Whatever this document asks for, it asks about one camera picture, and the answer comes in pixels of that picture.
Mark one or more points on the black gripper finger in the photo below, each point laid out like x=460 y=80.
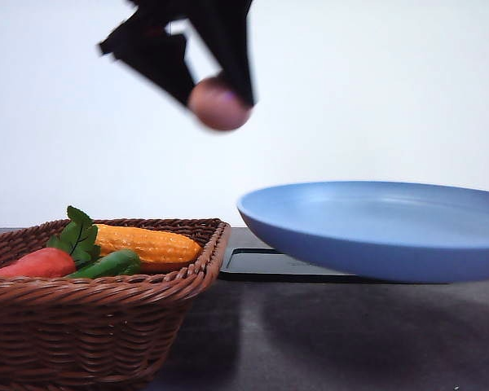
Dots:
x=222 y=25
x=142 y=42

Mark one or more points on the brown egg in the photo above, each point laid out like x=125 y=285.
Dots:
x=219 y=105

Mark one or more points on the blue plate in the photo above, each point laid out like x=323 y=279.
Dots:
x=404 y=232

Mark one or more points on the brown wicker basket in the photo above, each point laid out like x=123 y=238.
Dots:
x=116 y=333

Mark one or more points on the yellow toy corn cob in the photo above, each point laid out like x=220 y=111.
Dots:
x=150 y=246

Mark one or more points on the orange toy carrot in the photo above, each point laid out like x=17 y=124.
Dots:
x=76 y=243

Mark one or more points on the green toy pepper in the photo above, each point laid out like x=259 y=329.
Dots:
x=125 y=262

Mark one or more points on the black tray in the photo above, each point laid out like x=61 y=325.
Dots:
x=263 y=263

